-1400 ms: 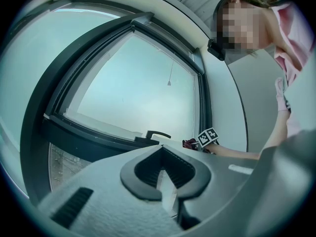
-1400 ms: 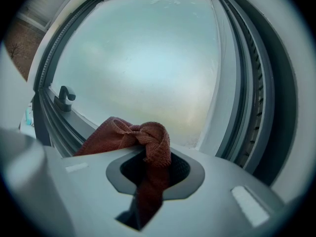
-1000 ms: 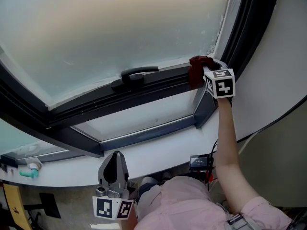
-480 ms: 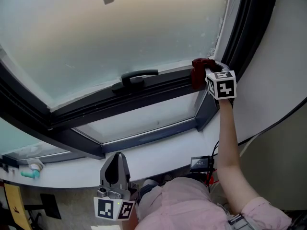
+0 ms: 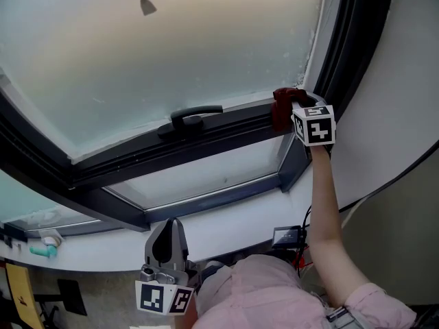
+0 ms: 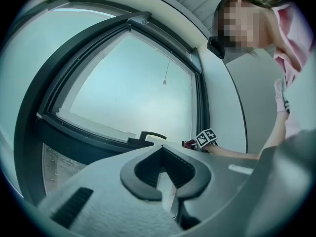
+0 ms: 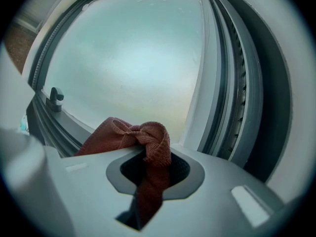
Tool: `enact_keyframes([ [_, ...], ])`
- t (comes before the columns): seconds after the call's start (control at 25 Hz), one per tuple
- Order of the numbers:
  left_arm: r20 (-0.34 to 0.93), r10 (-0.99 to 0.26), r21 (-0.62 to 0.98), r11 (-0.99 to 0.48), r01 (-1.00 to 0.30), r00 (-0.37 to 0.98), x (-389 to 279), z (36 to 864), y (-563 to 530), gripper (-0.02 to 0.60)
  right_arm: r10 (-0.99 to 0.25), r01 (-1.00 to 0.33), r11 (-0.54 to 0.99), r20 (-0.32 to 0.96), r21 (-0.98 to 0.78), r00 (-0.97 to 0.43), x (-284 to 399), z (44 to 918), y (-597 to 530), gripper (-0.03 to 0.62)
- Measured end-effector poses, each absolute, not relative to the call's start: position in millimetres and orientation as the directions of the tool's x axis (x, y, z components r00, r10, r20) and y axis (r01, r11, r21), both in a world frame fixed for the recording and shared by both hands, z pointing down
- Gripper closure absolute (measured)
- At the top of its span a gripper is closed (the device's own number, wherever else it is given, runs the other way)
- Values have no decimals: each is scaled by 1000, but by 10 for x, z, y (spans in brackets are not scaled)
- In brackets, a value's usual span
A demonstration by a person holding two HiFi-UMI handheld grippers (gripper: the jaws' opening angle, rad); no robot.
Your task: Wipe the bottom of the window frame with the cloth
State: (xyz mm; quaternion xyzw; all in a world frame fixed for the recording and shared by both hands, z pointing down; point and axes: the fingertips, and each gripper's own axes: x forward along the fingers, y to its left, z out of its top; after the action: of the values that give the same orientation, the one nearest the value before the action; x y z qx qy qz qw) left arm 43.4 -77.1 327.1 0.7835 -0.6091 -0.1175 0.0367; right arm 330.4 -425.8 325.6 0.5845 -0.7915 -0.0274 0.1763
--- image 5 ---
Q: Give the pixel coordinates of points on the person's right forearm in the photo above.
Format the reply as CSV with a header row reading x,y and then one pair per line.
x,y
326,218

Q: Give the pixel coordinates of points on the small black display device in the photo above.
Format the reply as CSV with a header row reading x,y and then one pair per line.
x,y
286,236

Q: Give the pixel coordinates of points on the red wiping cloth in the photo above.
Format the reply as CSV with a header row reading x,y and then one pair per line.
x,y
284,108

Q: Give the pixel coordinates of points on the person's pink shirt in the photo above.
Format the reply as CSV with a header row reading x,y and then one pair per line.
x,y
260,293

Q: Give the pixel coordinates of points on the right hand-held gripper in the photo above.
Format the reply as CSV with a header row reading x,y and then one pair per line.
x,y
315,125

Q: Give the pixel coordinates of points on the teal plastic tool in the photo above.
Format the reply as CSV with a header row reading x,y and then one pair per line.
x,y
43,251

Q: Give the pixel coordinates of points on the white partition panel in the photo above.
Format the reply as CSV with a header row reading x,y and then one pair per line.
x,y
401,235

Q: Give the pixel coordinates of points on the person's left forearm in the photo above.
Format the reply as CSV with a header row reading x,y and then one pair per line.
x,y
192,314

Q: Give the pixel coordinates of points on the person's dark trousers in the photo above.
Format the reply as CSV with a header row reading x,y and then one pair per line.
x,y
216,269

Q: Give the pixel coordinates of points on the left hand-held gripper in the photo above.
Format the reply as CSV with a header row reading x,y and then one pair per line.
x,y
157,296

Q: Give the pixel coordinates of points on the dark grey window frame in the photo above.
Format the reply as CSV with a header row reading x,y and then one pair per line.
x,y
51,170

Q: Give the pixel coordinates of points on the white tape roll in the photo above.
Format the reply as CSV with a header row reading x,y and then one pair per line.
x,y
51,241

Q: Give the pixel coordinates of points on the large fixed frosted window pane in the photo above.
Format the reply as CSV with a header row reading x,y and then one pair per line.
x,y
31,201

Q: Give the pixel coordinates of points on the openable frosted window sash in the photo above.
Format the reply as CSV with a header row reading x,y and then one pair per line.
x,y
154,46

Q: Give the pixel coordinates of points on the yellow chair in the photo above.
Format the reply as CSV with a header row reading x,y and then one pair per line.
x,y
20,296

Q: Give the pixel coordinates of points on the small dark window latch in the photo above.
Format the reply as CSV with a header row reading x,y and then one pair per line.
x,y
7,241

